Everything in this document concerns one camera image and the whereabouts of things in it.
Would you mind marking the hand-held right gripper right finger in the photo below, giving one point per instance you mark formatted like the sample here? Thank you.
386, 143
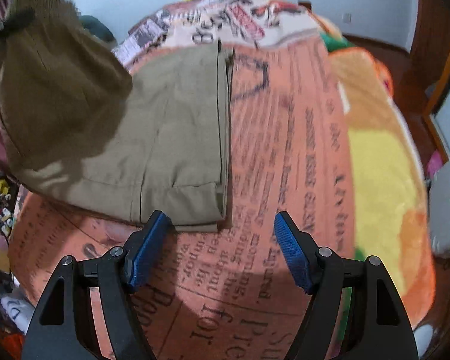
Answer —
292, 251

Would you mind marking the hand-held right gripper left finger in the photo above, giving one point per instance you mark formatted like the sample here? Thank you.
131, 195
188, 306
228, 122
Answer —
150, 247

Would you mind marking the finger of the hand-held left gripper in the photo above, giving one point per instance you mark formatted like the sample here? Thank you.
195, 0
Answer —
20, 17

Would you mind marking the olive green pants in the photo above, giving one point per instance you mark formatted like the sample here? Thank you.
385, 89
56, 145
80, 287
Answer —
165, 120

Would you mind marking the printed newspaper pattern blanket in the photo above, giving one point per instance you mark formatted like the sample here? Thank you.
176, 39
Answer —
285, 157

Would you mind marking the white plastic bag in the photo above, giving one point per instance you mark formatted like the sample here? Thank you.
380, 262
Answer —
7, 309

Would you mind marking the white suitcase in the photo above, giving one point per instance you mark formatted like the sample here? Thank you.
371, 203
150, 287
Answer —
448, 210

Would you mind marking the white wall outlet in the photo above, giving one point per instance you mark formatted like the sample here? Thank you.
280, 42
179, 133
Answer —
347, 17

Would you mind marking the wooden bed post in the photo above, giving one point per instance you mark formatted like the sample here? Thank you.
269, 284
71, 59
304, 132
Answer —
304, 4

